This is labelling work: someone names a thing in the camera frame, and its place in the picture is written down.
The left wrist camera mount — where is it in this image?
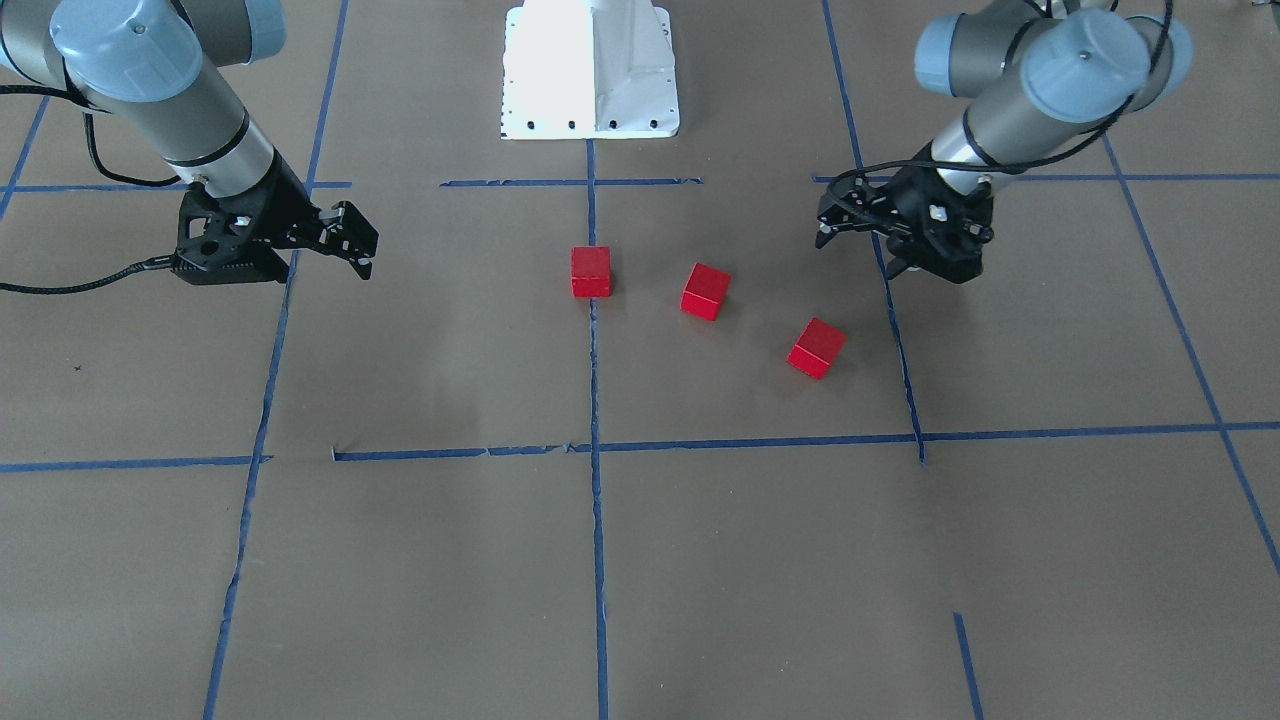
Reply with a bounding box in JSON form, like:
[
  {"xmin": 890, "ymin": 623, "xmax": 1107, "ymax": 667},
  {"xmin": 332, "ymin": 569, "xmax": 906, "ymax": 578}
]
[{"xmin": 814, "ymin": 170, "xmax": 901, "ymax": 249}]

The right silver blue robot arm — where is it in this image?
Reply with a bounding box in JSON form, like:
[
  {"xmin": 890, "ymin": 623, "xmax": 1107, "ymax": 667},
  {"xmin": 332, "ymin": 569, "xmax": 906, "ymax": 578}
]
[{"xmin": 3, "ymin": 1, "xmax": 379, "ymax": 286}]

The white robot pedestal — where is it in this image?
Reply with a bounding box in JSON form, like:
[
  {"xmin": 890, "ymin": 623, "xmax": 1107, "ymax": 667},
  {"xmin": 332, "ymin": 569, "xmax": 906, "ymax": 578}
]
[{"xmin": 499, "ymin": 1, "xmax": 681, "ymax": 141}]

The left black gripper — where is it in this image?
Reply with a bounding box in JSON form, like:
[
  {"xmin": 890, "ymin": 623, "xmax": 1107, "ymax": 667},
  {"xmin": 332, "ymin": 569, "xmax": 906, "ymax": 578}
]
[{"xmin": 881, "ymin": 167, "xmax": 995, "ymax": 284}]

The red block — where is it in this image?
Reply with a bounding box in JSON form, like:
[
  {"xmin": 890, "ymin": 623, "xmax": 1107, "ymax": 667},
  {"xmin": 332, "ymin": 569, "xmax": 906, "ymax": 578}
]
[
  {"xmin": 680, "ymin": 263, "xmax": 732, "ymax": 322},
  {"xmin": 570, "ymin": 245, "xmax": 613, "ymax": 299},
  {"xmin": 786, "ymin": 316, "xmax": 849, "ymax": 380}
]

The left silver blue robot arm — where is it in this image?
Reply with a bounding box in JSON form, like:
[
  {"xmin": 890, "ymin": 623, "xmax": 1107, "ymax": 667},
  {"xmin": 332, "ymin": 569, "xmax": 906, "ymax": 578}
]
[{"xmin": 884, "ymin": 1, "xmax": 1194, "ymax": 284}]

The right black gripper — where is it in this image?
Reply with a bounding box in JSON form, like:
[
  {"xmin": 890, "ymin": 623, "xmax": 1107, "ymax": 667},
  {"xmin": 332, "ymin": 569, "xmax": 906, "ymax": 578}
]
[{"xmin": 175, "ymin": 155, "xmax": 380, "ymax": 286}]

